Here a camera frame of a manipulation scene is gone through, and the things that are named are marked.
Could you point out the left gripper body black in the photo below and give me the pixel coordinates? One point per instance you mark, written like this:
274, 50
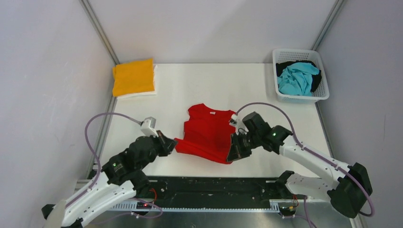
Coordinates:
155, 152

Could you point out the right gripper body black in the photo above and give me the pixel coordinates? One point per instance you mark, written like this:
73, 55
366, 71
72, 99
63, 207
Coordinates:
254, 138

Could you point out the red t-shirt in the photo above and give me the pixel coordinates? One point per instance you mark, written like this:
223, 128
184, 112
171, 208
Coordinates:
207, 134

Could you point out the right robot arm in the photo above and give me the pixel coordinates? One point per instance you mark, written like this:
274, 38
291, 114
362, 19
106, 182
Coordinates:
318, 176

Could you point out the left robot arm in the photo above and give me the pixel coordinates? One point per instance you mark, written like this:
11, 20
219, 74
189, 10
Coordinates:
121, 178

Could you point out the left controller board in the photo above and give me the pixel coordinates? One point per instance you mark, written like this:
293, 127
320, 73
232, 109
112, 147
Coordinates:
144, 205

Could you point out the controller board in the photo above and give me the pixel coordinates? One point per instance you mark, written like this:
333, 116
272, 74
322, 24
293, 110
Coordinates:
287, 211
144, 205

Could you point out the folded white t-shirt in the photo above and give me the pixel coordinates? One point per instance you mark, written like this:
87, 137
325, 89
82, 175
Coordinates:
144, 93

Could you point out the light blue t-shirt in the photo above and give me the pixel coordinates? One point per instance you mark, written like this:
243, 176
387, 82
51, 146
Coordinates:
297, 78

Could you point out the white plastic basket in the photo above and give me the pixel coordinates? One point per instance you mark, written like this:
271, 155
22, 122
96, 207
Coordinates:
299, 76

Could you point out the folded orange t-shirt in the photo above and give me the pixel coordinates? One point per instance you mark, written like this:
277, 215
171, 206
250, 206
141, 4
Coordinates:
133, 77

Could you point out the black t-shirt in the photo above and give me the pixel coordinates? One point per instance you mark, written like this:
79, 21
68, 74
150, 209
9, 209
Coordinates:
316, 80

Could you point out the right controller board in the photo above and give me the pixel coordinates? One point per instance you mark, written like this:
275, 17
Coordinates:
287, 211

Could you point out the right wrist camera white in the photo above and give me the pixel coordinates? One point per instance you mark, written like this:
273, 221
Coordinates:
237, 123

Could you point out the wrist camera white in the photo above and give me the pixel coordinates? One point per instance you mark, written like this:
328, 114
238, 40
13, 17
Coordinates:
237, 123
148, 126

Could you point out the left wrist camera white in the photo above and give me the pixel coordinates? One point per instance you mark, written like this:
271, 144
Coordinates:
148, 126

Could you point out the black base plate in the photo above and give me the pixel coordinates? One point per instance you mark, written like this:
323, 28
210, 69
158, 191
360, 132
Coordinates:
220, 193

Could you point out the aluminium frame rail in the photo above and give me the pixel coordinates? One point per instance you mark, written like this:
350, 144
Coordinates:
170, 193

